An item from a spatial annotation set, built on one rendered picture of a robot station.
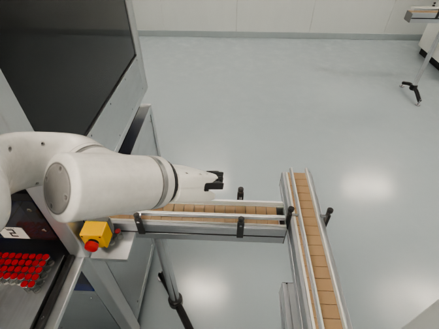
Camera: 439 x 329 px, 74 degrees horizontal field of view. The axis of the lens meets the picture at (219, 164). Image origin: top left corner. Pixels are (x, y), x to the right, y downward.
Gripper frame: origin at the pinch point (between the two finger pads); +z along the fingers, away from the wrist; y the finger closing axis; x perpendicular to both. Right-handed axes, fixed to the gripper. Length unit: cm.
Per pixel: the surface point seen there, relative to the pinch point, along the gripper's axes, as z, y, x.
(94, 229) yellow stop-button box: 4, -44, -26
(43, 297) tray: -7, -49, -47
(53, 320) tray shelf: -6, -44, -53
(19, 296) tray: -9, -58, -50
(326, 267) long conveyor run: 46, 16, -26
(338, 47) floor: 435, -106, 174
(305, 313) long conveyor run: 32, 16, -36
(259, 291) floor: 113, -30, -82
